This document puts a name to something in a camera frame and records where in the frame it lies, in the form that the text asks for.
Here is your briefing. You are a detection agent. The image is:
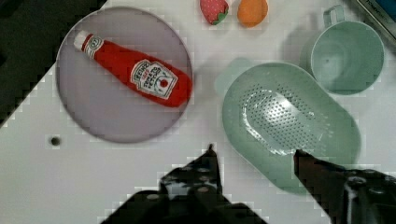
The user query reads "orange plush fruit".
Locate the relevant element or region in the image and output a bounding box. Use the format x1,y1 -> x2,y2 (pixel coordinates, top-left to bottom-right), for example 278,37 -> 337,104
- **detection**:
237,0 -> 268,28

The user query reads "grey round plate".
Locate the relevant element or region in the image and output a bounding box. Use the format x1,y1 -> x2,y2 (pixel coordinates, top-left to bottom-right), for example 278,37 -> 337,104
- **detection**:
56,7 -> 192,143

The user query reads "red plush strawberry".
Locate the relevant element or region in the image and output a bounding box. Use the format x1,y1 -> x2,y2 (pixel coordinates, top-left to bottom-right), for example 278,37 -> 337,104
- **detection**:
199,0 -> 229,25

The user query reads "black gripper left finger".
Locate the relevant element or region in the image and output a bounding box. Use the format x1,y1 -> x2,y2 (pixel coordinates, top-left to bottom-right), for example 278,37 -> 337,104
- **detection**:
101,145 -> 267,224

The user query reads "black toaster oven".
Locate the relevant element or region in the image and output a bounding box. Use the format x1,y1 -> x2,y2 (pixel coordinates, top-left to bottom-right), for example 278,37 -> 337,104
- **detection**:
351,0 -> 396,43

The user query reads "red plush ketchup bottle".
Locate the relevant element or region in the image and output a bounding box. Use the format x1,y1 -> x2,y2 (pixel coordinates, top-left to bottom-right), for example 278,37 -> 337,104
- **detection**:
74,31 -> 192,107

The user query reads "green plastic cup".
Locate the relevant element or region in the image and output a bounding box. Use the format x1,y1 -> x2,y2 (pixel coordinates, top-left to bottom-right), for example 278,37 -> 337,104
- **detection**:
300,5 -> 385,95

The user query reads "green plastic strainer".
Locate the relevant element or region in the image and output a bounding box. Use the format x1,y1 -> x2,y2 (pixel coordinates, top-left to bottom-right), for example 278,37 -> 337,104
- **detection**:
214,59 -> 361,194

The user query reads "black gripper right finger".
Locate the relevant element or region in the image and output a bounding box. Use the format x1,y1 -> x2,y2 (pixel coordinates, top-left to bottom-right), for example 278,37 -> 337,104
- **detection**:
293,149 -> 396,224

